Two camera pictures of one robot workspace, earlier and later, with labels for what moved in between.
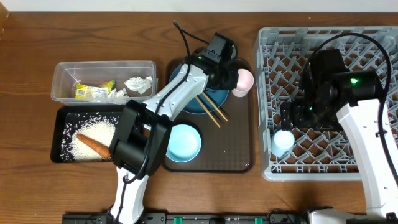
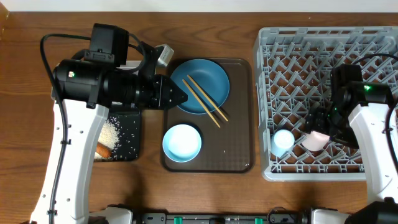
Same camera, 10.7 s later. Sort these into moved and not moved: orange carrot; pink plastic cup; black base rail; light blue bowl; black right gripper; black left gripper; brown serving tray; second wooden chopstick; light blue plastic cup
Moved: black right gripper; black left gripper; pink plastic cup
Not moved: second wooden chopstick; light blue bowl; black base rail; light blue plastic cup; orange carrot; brown serving tray
